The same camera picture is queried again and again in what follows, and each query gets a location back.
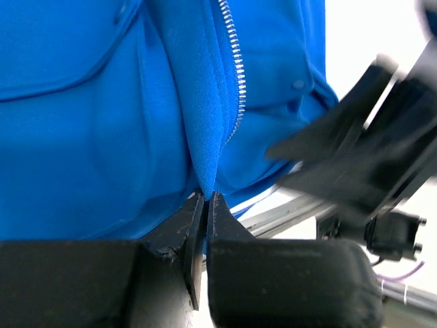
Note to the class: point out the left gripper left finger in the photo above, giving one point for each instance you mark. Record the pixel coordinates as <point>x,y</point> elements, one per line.
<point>149,282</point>

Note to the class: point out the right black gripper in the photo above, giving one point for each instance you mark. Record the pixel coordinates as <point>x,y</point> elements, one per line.
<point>361,172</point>

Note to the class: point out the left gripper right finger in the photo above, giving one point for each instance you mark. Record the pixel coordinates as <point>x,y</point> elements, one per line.
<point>258,282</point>

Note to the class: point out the blue zip-up jacket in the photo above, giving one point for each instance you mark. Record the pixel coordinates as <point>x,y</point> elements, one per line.
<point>114,112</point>

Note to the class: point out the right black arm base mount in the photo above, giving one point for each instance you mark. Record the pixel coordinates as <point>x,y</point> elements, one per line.
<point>391,236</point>

